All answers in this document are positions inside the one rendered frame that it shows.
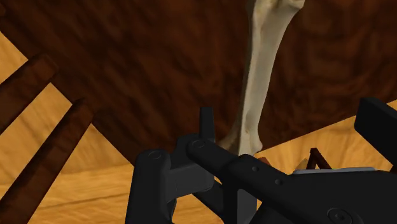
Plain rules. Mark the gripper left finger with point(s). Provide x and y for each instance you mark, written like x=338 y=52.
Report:
x=152 y=186

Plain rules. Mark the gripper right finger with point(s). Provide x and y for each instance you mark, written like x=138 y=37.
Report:
x=335 y=198

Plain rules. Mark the dark brown wooden table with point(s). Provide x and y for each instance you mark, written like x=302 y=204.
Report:
x=149 y=62

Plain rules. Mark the cream long bone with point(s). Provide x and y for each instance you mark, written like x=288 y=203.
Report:
x=266 y=62

